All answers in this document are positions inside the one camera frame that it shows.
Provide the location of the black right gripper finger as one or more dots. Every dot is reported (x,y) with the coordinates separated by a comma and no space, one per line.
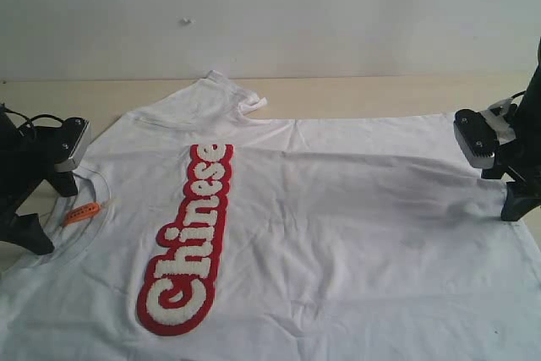
(504,155)
(520,200)

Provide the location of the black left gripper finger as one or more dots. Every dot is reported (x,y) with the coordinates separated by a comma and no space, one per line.
(26,232)
(62,182)

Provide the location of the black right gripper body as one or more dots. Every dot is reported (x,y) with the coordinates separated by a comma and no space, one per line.
(524,120)

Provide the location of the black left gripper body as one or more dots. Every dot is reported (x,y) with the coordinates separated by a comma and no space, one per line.
(26,155)

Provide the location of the white t-shirt red Chinese patch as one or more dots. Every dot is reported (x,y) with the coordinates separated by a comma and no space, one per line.
(221,237)

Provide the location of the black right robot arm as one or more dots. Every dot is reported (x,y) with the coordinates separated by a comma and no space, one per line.
(532,91)

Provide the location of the orange hang tag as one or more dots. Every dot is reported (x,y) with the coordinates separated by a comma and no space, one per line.
(78,214)

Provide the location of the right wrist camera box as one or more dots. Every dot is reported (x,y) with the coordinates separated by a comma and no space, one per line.
(476,139)

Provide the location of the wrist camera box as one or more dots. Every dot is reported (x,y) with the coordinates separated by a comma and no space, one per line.
(476,139)
(71,141)

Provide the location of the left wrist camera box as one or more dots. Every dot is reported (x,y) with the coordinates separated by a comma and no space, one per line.
(71,141)

